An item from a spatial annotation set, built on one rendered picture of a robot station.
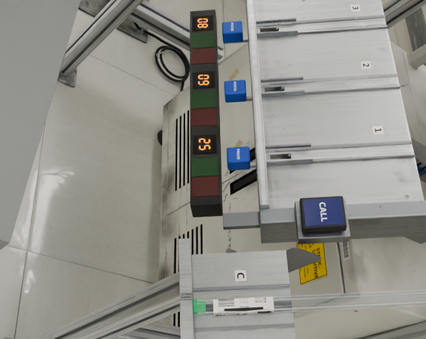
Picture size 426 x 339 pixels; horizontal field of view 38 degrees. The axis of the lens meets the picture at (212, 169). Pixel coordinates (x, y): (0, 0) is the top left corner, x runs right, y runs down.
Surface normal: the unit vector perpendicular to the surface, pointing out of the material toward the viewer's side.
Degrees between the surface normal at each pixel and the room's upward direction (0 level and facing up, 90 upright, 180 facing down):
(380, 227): 90
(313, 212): 45
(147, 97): 0
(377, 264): 0
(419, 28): 90
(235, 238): 90
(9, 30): 0
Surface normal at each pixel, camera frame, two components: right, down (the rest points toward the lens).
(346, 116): -0.07, -0.51
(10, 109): 0.65, -0.40
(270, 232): 0.02, 0.86
